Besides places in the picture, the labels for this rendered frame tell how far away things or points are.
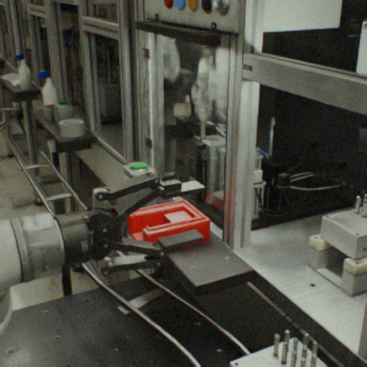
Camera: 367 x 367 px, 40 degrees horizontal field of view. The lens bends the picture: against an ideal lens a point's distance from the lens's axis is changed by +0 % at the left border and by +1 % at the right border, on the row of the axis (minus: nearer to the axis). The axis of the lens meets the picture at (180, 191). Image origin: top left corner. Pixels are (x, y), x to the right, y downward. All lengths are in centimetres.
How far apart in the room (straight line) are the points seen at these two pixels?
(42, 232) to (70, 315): 67
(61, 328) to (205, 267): 42
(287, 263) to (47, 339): 59
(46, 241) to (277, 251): 60
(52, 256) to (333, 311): 53
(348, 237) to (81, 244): 52
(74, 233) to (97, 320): 63
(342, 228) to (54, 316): 74
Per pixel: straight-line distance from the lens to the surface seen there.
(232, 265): 108
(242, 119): 103
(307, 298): 101
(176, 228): 111
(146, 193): 75
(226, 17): 103
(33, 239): 69
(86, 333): 129
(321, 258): 109
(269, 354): 84
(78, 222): 72
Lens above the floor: 147
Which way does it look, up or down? 23 degrees down
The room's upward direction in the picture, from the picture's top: straight up
